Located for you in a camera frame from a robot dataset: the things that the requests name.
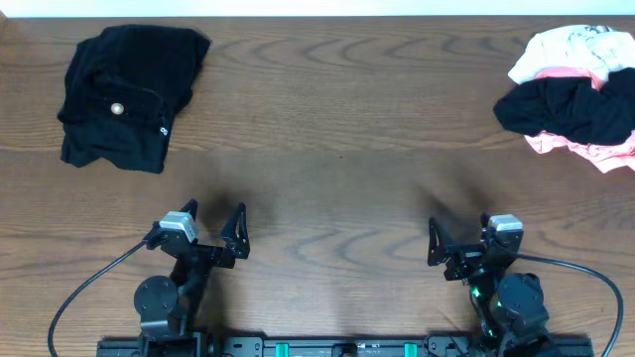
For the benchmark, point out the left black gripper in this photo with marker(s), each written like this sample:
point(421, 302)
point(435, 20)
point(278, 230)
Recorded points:
point(226, 261)

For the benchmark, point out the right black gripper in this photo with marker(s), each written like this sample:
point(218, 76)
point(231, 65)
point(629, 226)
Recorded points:
point(468, 255)

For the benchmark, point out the black t-shirt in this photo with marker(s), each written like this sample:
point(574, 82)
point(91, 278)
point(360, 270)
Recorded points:
point(572, 108)

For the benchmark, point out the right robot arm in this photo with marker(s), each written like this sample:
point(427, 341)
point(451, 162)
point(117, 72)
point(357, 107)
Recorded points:
point(510, 307)

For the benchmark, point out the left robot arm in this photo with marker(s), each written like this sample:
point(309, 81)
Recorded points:
point(167, 305)

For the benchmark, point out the coral pink t-shirt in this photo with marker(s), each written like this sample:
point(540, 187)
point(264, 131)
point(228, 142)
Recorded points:
point(604, 158)

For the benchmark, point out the folded black pants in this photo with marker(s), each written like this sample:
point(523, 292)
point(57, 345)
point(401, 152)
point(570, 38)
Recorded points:
point(122, 92)

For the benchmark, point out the white printed t-shirt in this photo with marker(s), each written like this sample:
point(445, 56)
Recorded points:
point(597, 48)

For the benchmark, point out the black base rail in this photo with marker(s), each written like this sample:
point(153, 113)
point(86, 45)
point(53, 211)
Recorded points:
point(430, 346)

